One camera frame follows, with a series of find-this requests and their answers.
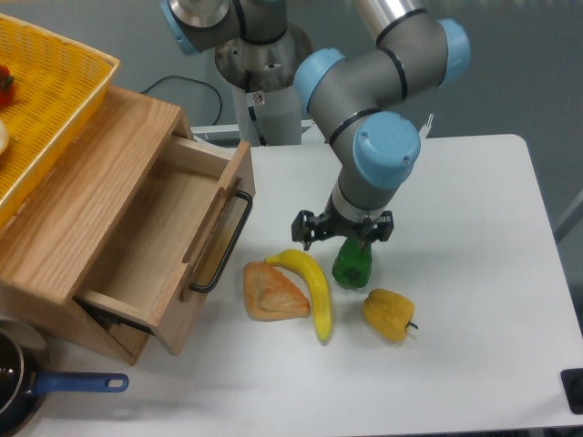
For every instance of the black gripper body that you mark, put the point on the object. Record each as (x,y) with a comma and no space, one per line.
(336,225)

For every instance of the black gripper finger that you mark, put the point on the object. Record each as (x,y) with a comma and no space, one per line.
(308,228)
(379,229)

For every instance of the yellow banana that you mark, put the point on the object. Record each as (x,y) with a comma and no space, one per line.
(303,265)

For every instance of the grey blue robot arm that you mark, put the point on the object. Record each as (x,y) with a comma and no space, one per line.
(348,100)

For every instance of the green bell pepper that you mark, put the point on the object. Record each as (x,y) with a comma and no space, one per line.
(352,266)

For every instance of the triangular pastry bread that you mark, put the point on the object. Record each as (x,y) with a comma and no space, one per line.
(271,296)

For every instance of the yellow bell pepper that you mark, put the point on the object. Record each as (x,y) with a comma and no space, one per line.
(389,313)

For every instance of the open wooden drawer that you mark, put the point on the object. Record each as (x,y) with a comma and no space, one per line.
(170,246)

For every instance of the wooden drawer cabinet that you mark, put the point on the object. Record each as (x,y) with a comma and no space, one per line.
(51,244)

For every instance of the yellow plastic basket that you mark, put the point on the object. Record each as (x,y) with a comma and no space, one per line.
(59,84)

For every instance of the white round food item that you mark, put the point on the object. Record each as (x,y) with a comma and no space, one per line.
(4,137)

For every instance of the red tomato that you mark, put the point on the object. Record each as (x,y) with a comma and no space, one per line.
(7,86)

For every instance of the white metal bracket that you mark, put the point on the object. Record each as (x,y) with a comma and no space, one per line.
(426,127)

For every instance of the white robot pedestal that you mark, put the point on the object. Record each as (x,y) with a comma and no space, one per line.
(268,109)

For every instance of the blue handled pan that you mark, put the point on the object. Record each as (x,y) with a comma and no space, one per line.
(25,384)

